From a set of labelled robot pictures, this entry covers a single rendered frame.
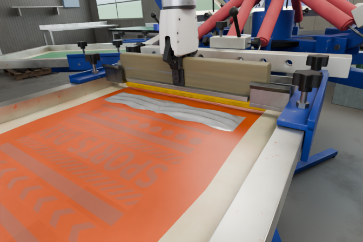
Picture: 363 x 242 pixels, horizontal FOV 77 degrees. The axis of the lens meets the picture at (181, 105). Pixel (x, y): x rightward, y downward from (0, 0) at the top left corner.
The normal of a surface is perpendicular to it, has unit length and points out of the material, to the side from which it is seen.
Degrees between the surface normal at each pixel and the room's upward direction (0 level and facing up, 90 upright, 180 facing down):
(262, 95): 90
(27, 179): 0
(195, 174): 0
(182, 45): 95
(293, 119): 0
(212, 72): 90
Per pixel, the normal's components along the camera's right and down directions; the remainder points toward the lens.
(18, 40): 0.70, 0.24
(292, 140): -0.04, -0.93
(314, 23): -0.71, 0.29
